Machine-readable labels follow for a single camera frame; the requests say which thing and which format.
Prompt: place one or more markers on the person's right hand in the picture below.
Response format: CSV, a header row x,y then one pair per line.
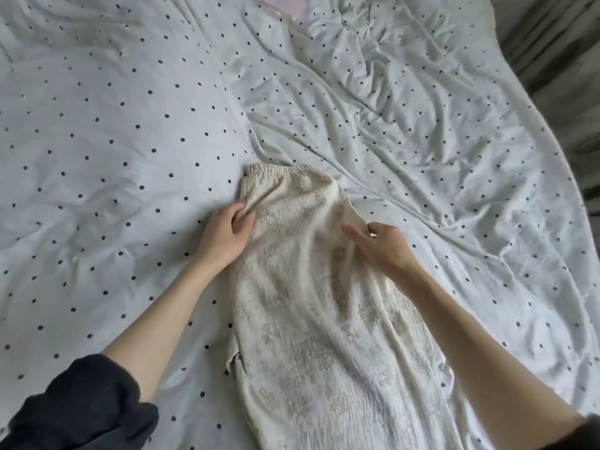
x,y
384,248

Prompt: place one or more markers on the person's left hand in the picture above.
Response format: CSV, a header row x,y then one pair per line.
x,y
225,239

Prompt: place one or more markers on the beige textured pajama pants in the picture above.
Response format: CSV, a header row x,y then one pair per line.
x,y
328,351

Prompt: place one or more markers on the person's left forearm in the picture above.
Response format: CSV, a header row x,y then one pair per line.
x,y
159,318

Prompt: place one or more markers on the person's right forearm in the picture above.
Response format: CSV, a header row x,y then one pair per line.
x,y
497,361

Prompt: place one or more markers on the white dotted bed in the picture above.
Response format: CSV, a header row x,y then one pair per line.
x,y
112,117

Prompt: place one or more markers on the person's black left sleeve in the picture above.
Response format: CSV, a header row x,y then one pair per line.
x,y
80,407

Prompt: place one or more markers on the person's black sleeve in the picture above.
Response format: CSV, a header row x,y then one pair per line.
x,y
80,407
581,436

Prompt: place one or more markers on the person's black right sleeve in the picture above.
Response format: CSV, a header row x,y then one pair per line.
x,y
581,436

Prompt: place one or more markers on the striped beige curtain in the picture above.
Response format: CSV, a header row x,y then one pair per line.
x,y
562,70

